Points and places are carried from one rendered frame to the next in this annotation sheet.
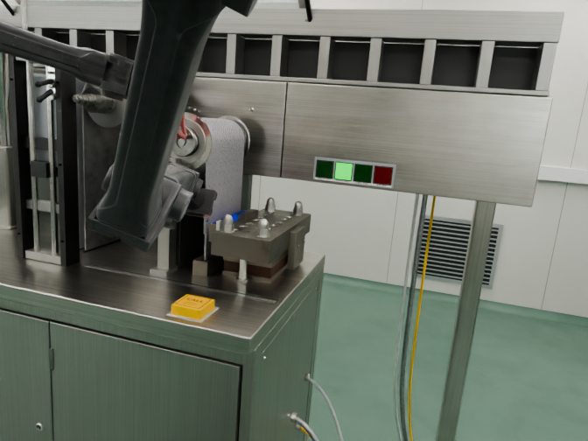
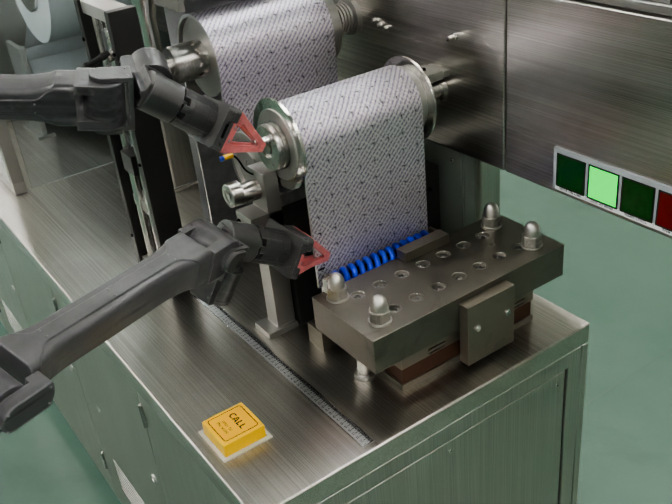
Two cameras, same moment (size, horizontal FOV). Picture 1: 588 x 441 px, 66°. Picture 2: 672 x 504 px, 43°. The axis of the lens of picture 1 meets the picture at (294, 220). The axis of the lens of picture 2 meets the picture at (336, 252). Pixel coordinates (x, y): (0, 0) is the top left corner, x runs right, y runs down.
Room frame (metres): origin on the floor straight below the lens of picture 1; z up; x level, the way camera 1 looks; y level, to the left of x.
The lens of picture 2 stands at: (0.34, -0.57, 1.75)
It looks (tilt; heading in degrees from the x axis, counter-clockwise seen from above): 30 degrees down; 42
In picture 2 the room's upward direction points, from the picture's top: 6 degrees counter-clockwise
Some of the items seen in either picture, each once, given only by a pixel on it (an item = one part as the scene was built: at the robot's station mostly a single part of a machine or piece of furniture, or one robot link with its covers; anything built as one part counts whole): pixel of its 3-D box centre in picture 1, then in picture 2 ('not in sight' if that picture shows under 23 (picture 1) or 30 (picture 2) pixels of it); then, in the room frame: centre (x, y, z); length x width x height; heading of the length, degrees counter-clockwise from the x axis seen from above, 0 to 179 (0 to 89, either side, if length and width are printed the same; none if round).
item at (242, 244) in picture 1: (267, 231); (441, 285); (1.30, 0.08, 1.00); 0.40 x 0.16 x 0.06; 164
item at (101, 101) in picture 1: (99, 101); (186, 61); (1.24, 0.54, 1.33); 0.06 x 0.06 x 0.06; 74
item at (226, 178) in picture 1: (224, 193); (370, 214); (1.29, 0.20, 1.10); 0.23 x 0.01 x 0.18; 164
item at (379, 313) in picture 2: (262, 227); (379, 308); (1.14, 0.08, 1.05); 0.04 x 0.04 x 0.04
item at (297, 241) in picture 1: (297, 247); (488, 323); (1.29, -0.02, 0.96); 0.10 x 0.03 x 0.11; 164
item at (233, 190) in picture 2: not in sight; (233, 194); (1.13, 0.35, 1.18); 0.04 x 0.02 x 0.04; 74
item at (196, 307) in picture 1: (192, 306); (233, 429); (0.93, 0.20, 0.91); 0.07 x 0.07 x 0.02; 74
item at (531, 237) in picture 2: (297, 207); (532, 233); (1.45, -0.01, 1.05); 0.04 x 0.04 x 0.04
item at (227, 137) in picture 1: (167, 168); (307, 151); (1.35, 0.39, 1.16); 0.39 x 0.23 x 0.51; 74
